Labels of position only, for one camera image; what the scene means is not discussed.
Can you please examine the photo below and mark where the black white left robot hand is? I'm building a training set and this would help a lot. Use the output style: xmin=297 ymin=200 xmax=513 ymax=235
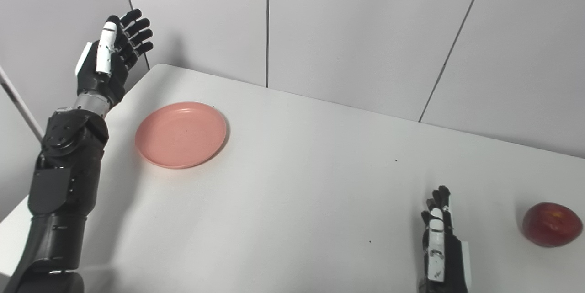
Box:
xmin=75 ymin=8 xmax=154 ymax=108

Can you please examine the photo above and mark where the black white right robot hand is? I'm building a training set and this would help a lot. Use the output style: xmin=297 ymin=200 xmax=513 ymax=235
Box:
xmin=420 ymin=186 xmax=472 ymax=293

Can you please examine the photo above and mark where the pink round plate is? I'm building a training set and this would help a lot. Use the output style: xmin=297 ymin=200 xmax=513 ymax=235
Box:
xmin=135 ymin=102 xmax=228 ymax=170

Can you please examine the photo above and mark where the red apple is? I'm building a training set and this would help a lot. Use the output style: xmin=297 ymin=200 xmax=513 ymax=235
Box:
xmin=522 ymin=202 xmax=584 ymax=248

